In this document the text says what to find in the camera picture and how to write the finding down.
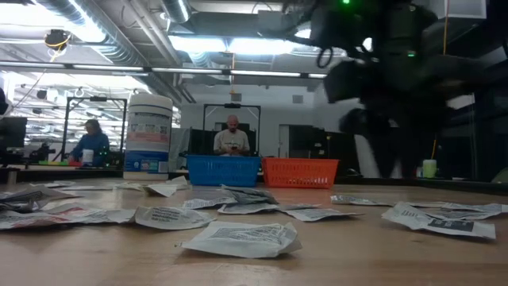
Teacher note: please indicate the white door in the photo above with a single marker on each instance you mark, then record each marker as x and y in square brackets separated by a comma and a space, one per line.
[284, 141]

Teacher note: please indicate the bright ceiling light panel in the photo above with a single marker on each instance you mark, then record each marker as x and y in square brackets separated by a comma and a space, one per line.
[238, 44]

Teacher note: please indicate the long white gauze packet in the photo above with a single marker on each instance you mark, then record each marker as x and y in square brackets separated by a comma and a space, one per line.
[160, 190]
[178, 182]

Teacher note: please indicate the green striped bandage strip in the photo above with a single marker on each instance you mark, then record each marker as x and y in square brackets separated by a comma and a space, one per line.
[128, 185]

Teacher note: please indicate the narrow silver ventilation duct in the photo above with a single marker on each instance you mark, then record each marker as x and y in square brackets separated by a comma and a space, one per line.
[176, 10]

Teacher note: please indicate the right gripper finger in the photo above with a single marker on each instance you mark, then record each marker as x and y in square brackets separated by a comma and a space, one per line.
[385, 159]
[410, 155]

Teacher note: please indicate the white wipes canister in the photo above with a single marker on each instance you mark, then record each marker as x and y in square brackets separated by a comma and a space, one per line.
[148, 137]

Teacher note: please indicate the orange plastic basket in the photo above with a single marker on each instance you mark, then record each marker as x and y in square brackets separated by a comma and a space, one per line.
[299, 172]

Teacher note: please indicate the grey cloth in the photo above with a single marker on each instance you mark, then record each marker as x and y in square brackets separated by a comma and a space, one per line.
[179, 149]

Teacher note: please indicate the black monitor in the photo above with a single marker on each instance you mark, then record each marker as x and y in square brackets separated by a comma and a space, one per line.
[14, 133]

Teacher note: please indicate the black background panel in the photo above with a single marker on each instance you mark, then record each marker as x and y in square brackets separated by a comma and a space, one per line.
[198, 141]

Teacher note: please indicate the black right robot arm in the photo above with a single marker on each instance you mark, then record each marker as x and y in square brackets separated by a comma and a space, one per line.
[397, 39]

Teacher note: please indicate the black background robot arm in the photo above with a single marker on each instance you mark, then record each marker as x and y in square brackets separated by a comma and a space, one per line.
[41, 151]

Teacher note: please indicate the long ceiling tube light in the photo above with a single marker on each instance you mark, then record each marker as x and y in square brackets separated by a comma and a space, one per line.
[119, 67]

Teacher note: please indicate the crumpled white text packet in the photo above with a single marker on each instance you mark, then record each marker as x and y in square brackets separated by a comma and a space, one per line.
[242, 240]

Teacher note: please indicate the blue plastic basket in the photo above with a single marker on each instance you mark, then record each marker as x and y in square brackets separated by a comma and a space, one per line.
[222, 171]

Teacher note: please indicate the person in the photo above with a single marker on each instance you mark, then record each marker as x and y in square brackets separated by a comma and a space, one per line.
[91, 143]
[232, 141]

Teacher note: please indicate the black background station frame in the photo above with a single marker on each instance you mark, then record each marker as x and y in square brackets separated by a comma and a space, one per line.
[232, 105]
[98, 99]

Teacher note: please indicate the coloured blocks row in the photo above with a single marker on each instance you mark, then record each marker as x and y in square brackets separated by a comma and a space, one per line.
[55, 163]

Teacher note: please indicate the white packet with black square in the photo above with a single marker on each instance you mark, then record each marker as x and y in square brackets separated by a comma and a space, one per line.
[438, 225]

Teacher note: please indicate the pale green cup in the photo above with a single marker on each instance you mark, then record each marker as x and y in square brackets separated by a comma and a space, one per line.
[429, 168]

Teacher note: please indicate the wide silver ventilation duct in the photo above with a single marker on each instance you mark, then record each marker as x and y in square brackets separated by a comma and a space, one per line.
[119, 51]

